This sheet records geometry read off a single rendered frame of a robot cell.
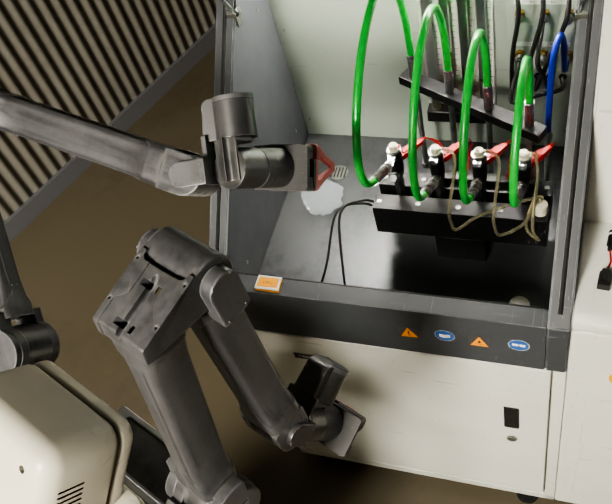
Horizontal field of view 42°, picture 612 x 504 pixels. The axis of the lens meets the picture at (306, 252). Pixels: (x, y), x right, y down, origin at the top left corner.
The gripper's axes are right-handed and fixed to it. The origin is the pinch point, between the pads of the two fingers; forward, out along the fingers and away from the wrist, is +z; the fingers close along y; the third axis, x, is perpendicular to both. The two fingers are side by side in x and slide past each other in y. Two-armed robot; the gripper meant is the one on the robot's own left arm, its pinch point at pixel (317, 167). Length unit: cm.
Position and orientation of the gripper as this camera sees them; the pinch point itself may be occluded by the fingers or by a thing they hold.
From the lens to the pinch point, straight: 122.8
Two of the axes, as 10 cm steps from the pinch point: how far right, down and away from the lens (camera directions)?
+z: 6.2, -0.9, 7.8
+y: -7.9, -0.7, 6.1
